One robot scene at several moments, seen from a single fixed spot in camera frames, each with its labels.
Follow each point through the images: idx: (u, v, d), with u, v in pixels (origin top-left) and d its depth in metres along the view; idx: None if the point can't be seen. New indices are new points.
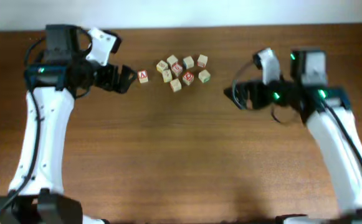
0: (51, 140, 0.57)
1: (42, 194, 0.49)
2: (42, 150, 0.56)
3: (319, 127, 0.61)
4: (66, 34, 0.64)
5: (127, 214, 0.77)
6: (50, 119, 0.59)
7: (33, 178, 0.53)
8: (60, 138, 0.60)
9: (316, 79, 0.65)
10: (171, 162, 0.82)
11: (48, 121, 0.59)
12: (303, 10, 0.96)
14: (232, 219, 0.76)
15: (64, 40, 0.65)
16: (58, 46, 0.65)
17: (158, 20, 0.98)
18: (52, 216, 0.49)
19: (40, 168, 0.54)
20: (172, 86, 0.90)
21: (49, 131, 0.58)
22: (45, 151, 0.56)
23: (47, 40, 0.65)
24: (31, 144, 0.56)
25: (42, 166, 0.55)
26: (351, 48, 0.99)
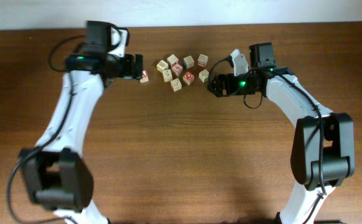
0: (81, 109, 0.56)
1: (66, 149, 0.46)
2: (73, 114, 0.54)
3: (274, 88, 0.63)
4: (103, 28, 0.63)
5: (126, 214, 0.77)
6: (83, 93, 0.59)
7: (60, 137, 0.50)
8: (86, 114, 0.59)
9: (268, 63, 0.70)
10: (172, 163, 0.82)
11: (81, 94, 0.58)
12: (304, 10, 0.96)
14: (232, 220, 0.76)
15: (102, 35, 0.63)
16: (95, 40, 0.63)
17: (159, 19, 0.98)
18: (66, 173, 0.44)
19: (68, 130, 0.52)
20: (172, 86, 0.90)
21: (80, 101, 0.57)
22: (76, 117, 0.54)
23: (86, 33, 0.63)
24: (61, 110, 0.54)
25: (68, 129, 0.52)
26: (352, 48, 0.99)
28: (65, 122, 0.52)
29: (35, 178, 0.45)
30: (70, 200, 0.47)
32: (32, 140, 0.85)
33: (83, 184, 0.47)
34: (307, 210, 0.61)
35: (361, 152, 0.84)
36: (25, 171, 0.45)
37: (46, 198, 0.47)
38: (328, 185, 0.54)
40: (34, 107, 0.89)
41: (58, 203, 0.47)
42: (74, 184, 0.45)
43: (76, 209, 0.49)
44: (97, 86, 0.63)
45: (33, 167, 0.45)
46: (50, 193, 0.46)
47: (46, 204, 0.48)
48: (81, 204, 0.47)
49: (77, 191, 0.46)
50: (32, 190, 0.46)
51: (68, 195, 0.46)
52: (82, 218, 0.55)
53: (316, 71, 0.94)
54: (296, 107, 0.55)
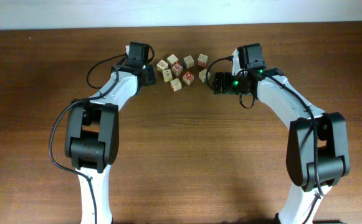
0: (120, 91, 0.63)
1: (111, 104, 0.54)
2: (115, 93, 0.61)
3: (265, 89, 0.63)
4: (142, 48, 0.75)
5: (126, 214, 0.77)
6: (125, 81, 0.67)
7: (104, 98, 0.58)
8: (123, 98, 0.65)
9: (257, 64, 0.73)
10: (171, 162, 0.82)
11: (125, 82, 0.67)
12: (304, 9, 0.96)
14: (232, 220, 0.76)
15: (141, 54, 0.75)
16: (135, 57, 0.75)
17: (159, 19, 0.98)
18: (105, 120, 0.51)
19: (111, 97, 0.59)
20: (172, 86, 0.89)
21: (121, 85, 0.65)
22: (117, 93, 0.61)
23: (129, 51, 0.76)
24: (107, 86, 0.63)
25: (111, 96, 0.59)
26: (352, 47, 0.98)
28: (110, 92, 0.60)
29: (79, 122, 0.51)
30: (99, 153, 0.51)
32: (32, 140, 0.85)
33: (113, 140, 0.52)
34: (305, 210, 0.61)
35: (361, 151, 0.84)
36: (73, 113, 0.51)
37: (78, 147, 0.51)
38: (324, 185, 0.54)
40: (34, 107, 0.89)
41: (88, 155, 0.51)
42: (108, 134, 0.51)
43: (100, 165, 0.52)
44: (134, 86, 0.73)
45: (80, 112, 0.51)
46: (84, 144, 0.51)
47: (76, 156, 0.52)
48: (108, 159, 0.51)
49: (109, 142, 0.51)
50: (71, 135, 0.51)
51: (100, 146, 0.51)
52: (100, 182, 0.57)
53: (316, 71, 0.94)
54: (288, 109, 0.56)
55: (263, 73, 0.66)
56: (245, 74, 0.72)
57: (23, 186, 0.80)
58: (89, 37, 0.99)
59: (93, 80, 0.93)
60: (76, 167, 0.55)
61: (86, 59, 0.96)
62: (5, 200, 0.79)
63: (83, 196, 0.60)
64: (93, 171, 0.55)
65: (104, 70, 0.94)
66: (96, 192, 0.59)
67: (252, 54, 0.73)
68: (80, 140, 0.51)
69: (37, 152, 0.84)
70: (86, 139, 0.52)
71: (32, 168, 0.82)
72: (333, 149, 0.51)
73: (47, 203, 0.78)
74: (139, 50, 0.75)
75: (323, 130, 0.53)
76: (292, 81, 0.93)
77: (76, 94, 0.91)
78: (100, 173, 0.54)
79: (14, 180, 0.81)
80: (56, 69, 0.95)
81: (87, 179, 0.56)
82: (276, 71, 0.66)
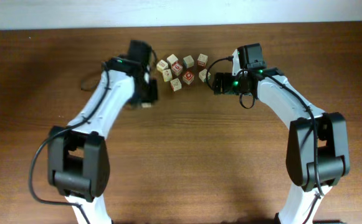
0: (109, 104, 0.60)
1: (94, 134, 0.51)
2: (103, 109, 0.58)
3: (265, 89, 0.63)
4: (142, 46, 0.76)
5: (126, 215, 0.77)
6: (116, 90, 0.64)
7: (89, 123, 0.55)
8: (113, 109, 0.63)
9: (257, 64, 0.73)
10: (171, 162, 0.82)
11: (116, 90, 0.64)
12: (304, 9, 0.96)
14: (232, 220, 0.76)
15: (142, 54, 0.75)
16: (134, 56, 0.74)
17: (158, 18, 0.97)
18: (88, 155, 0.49)
19: (98, 119, 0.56)
20: (172, 86, 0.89)
21: (111, 96, 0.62)
22: (105, 111, 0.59)
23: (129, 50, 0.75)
24: (95, 100, 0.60)
25: (98, 117, 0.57)
26: (352, 47, 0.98)
28: (96, 112, 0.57)
29: (61, 154, 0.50)
30: (85, 186, 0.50)
32: (32, 140, 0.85)
33: (100, 173, 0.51)
34: (305, 210, 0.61)
35: (361, 151, 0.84)
36: (55, 145, 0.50)
37: (62, 178, 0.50)
38: (324, 185, 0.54)
40: (33, 107, 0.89)
41: (73, 187, 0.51)
42: (92, 168, 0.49)
43: (87, 197, 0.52)
44: (128, 90, 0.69)
45: (61, 144, 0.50)
46: (68, 176, 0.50)
47: (61, 186, 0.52)
48: (94, 191, 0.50)
49: (95, 177, 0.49)
50: (53, 167, 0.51)
51: (85, 180, 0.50)
52: (90, 209, 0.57)
53: (316, 71, 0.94)
54: (288, 109, 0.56)
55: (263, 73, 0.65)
56: (245, 75, 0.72)
57: (23, 187, 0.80)
58: (89, 37, 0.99)
59: (92, 80, 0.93)
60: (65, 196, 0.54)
61: None
62: (4, 201, 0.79)
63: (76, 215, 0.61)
64: (81, 199, 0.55)
65: None
66: (88, 214, 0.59)
67: (252, 54, 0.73)
68: (63, 171, 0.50)
69: (37, 152, 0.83)
70: (70, 170, 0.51)
71: None
72: (333, 149, 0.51)
73: (47, 203, 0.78)
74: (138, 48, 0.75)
75: (323, 129, 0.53)
76: (292, 81, 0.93)
77: (76, 94, 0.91)
78: (90, 201, 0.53)
79: (14, 180, 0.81)
80: (56, 69, 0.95)
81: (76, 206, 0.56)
82: (276, 70, 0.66)
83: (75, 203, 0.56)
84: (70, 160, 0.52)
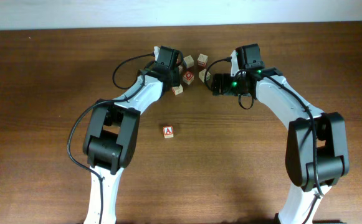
0: (144, 96, 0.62)
1: (133, 109, 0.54)
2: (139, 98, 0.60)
3: (264, 89, 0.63)
4: (170, 56, 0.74)
5: (126, 215, 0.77)
6: (150, 87, 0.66)
7: (128, 102, 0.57)
8: (145, 103, 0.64)
9: (255, 65, 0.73)
10: (171, 163, 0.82)
11: (150, 88, 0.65)
12: (304, 9, 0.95)
14: (232, 219, 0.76)
15: (170, 59, 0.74)
16: (163, 61, 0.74)
17: (159, 19, 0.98)
18: (126, 124, 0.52)
19: (135, 101, 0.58)
20: (174, 89, 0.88)
21: (146, 90, 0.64)
22: (141, 99, 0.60)
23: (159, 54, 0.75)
24: (133, 90, 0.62)
25: (136, 100, 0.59)
26: (352, 47, 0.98)
28: (134, 96, 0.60)
29: (100, 122, 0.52)
30: (116, 154, 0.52)
32: (32, 140, 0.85)
33: (131, 145, 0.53)
34: (305, 210, 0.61)
35: (361, 151, 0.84)
36: (96, 112, 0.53)
37: (96, 146, 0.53)
38: (323, 185, 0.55)
40: (33, 107, 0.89)
41: (104, 155, 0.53)
42: (127, 137, 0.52)
43: (113, 168, 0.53)
44: (157, 91, 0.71)
45: (103, 112, 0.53)
46: (103, 143, 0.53)
47: (93, 154, 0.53)
48: (122, 162, 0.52)
49: (126, 146, 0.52)
50: (91, 133, 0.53)
51: (116, 149, 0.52)
52: (111, 183, 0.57)
53: (316, 71, 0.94)
54: (288, 109, 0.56)
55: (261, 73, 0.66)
56: (244, 75, 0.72)
57: (23, 187, 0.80)
58: (89, 37, 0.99)
59: (93, 80, 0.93)
60: (91, 165, 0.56)
61: (86, 59, 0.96)
62: (4, 201, 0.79)
63: (91, 196, 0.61)
64: (106, 172, 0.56)
65: (104, 70, 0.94)
66: (105, 194, 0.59)
67: (250, 54, 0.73)
68: (99, 139, 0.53)
69: (37, 152, 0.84)
70: (105, 139, 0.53)
71: (32, 168, 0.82)
72: (331, 149, 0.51)
73: (47, 203, 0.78)
74: (162, 57, 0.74)
75: (322, 130, 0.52)
76: (291, 80, 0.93)
77: (76, 94, 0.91)
78: (113, 174, 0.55)
79: (14, 180, 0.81)
80: (56, 69, 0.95)
81: (99, 178, 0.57)
82: (273, 70, 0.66)
83: (98, 175, 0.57)
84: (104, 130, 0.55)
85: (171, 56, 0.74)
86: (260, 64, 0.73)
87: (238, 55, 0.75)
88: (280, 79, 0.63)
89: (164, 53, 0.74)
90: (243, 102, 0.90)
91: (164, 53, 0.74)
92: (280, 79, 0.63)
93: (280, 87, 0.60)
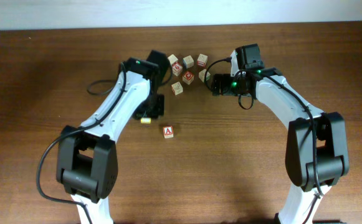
0: (124, 105, 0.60)
1: (103, 138, 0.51)
2: (116, 112, 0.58)
3: (263, 89, 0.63)
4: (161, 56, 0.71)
5: (126, 215, 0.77)
6: (131, 92, 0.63)
7: (101, 125, 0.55)
8: (127, 112, 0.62)
9: (255, 65, 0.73)
10: (171, 162, 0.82)
11: (131, 92, 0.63)
12: (304, 9, 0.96)
14: (232, 219, 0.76)
15: (164, 60, 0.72)
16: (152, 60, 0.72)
17: (159, 19, 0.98)
18: (98, 157, 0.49)
19: (109, 122, 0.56)
20: (174, 89, 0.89)
21: (126, 99, 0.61)
22: (117, 117, 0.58)
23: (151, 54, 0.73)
24: (109, 102, 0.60)
25: (111, 121, 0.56)
26: (352, 47, 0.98)
28: (109, 115, 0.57)
29: (70, 154, 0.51)
30: (92, 186, 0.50)
32: (32, 140, 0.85)
33: (108, 175, 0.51)
34: (305, 210, 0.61)
35: (360, 151, 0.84)
36: (63, 145, 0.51)
37: (70, 178, 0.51)
38: (323, 185, 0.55)
40: (33, 107, 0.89)
41: (80, 187, 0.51)
42: (101, 172, 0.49)
43: (92, 198, 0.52)
44: (143, 93, 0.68)
45: (71, 144, 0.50)
46: (76, 175, 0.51)
47: (68, 185, 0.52)
48: (100, 194, 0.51)
49: (101, 180, 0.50)
50: (62, 165, 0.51)
51: (91, 182, 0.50)
52: (95, 209, 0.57)
53: (316, 71, 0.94)
54: (288, 109, 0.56)
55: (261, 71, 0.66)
56: (244, 75, 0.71)
57: (23, 187, 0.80)
58: (88, 37, 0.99)
59: (93, 80, 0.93)
60: (71, 193, 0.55)
61: (87, 59, 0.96)
62: (4, 201, 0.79)
63: (81, 216, 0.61)
64: (86, 199, 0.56)
65: (104, 70, 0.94)
66: (92, 216, 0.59)
67: (250, 53, 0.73)
68: (71, 172, 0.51)
69: (37, 152, 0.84)
70: (79, 170, 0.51)
71: (32, 169, 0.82)
72: (331, 149, 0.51)
73: (47, 203, 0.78)
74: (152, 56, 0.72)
75: (322, 130, 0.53)
76: (291, 80, 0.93)
77: (76, 94, 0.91)
78: (95, 202, 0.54)
79: (14, 180, 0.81)
80: (55, 69, 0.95)
81: (81, 205, 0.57)
82: (273, 70, 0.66)
83: (80, 202, 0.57)
84: (78, 159, 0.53)
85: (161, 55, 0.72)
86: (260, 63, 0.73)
87: (238, 54, 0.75)
88: (280, 79, 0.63)
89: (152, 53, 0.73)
90: (243, 102, 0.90)
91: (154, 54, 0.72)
92: (279, 79, 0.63)
93: (280, 87, 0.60)
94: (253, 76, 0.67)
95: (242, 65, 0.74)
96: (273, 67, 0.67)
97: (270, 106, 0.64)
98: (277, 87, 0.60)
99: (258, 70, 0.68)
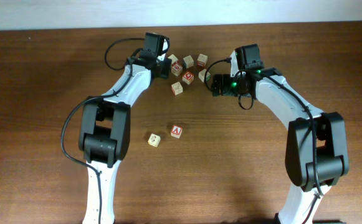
0: (133, 87, 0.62)
1: (121, 103, 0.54)
2: (128, 88, 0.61)
3: (263, 89, 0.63)
4: (158, 41, 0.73)
5: (127, 215, 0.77)
6: (138, 77, 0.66)
7: (118, 96, 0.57)
8: (136, 93, 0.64)
9: (255, 65, 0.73)
10: (171, 162, 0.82)
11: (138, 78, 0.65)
12: (303, 9, 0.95)
14: (232, 219, 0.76)
15: (156, 45, 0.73)
16: (150, 48, 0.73)
17: (158, 19, 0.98)
18: (118, 119, 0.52)
19: (124, 94, 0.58)
20: (174, 89, 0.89)
21: (134, 80, 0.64)
22: (130, 91, 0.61)
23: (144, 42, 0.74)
24: (120, 83, 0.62)
25: (124, 93, 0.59)
26: (352, 46, 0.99)
28: (123, 89, 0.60)
29: (92, 119, 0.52)
30: (111, 148, 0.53)
32: (32, 140, 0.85)
33: (125, 137, 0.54)
34: (305, 210, 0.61)
35: (361, 150, 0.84)
36: (86, 111, 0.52)
37: (92, 141, 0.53)
38: (323, 185, 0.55)
40: (33, 107, 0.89)
41: (100, 150, 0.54)
42: (121, 131, 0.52)
43: (110, 160, 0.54)
44: (147, 81, 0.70)
45: (93, 109, 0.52)
46: (97, 137, 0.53)
47: (88, 150, 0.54)
48: (118, 155, 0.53)
49: (121, 139, 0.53)
50: (84, 130, 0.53)
51: (111, 143, 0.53)
52: (109, 177, 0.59)
53: (316, 71, 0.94)
54: (288, 109, 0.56)
55: (263, 71, 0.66)
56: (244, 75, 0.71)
57: (23, 187, 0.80)
58: (88, 37, 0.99)
59: (92, 80, 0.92)
60: (87, 161, 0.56)
61: (86, 59, 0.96)
62: (4, 201, 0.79)
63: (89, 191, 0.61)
64: (103, 165, 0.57)
65: (104, 70, 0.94)
66: (103, 188, 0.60)
67: (250, 54, 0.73)
68: (93, 135, 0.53)
69: (37, 152, 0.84)
70: (100, 134, 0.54)
71: (32, 169, 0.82)
72: (331, 149, 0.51)
73: (47, 203, 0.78)
74: (149, 45, 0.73)
75: (321, 130, 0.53)
76: (291, 80, 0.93)
77: (76, 94, 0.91)
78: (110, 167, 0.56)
79: (14, 180, 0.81)
80: (55, 69, 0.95)
81: (96, 173, 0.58)
82: (274, 71, 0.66)
83: (95, 170, 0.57)
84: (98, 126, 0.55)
85: (157, 40, 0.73)
86: (260, 63, 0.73)
87: (238, 55, 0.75)
88: (280, 79, 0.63)
89: (151, 40, 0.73)
90: (243, 102, 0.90)
91: (150, 40, 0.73)
92: (279, 79, 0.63)
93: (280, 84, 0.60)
94: (253, 76, 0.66)
95: (242, 65, 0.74)
96: (273, 67, 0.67)
97: (271, 108, 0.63)
98: (278, 87, 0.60)
99: (258, 70, 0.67)
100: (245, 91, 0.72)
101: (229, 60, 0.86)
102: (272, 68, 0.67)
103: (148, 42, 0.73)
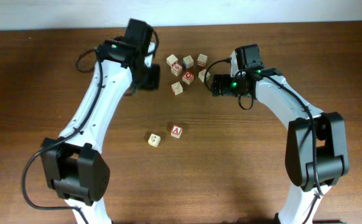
0: (103, 105, 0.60)
1: (86, 147, 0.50)
2: (96, 111, 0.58)
3: (263, 89, 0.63)
4: (143, 28, 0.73)
5: (127, 215, 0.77)
6: (109, 86, 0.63)
7: (81, 132, 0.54)
8: (110, 105, 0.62)
9: (255, 65, 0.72)
10: (171, 162, 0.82)
11: (109, 88, 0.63)
12: (303, 9, 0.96)
14: (232, 220, 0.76)
15: (141, 32, 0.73)
16: (133, 35, 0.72)
17: (158, 19, 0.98)
18: (83, 168, 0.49)
19: (90, 126, 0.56)
20: (174, 89, 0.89)
21: (105, 94, 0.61)
22: (98, 114, 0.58)
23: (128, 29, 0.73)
24: (86, 105, 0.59)
25: (91, 125, 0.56)
26: (351, 46, 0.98)
28: (90, 116, 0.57)
29: (55, 168, 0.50)
30: (84, 191, 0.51)
32: (32, 140, 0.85)
33: (97, 180, 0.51)
34: (305, 210, 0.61)
35: (361, 150, 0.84)
36: (47, 158, 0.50)
37: (62, 185, 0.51)
38: (323, 185, 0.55)
40: (33, 107, 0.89)
41: (72, 193, 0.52)
42: (89, 179, 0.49)
43: (86, 201, 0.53)
44: (126, 79, 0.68)
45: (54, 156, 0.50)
46: (66, 182, 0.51)
47: (61, 191, 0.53)
48: (92, 197, 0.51)
49: (91, 185, 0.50)
50: (50, 177, 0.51)
51: (83, 188, 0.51)
52: (90, 211, 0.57)
53: (315, 71, 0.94)
54: (288, 109, 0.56)
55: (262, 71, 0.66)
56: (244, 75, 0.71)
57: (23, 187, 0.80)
58: (88, 37, 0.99)
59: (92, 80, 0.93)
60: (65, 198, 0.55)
61: (86, 59, 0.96)
62: (4, 201, 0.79)
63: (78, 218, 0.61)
64: (81, 203, 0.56)
65: None
66: (89, 218, 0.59)
67: (250, 53, 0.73)
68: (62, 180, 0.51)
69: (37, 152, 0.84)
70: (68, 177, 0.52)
71: (32, 169, 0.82)
72: (331, 149, 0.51)
73: (47, 203, 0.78)
74: (133, 30, 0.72)
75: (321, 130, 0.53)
76: (291, 80, 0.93)
77: (76, 94, 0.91)
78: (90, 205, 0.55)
79: (14, 180, 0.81)
80: (55, 69, 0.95)
81: (76, 209, 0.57)
82: (273, 70, 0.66)
83: (75, 206, 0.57)
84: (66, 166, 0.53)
85: (143, 27, 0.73)
86: (260, 63, 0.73)
87: (237, 55, 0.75)
88: (279, 78, 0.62)
89: (136, 26, 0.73)
90: (243, 102, 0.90)
91: (134, 27, 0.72)
92: (278, 79, 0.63)
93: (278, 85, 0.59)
94: (253, 76, 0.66)
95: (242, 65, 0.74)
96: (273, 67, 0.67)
97: (271, 107, 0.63)
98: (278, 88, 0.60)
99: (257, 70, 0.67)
100: (245, 91, 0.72)
101: (229, 60, 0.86)
102: (271, 68, 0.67)
103: (133, 27, 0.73)
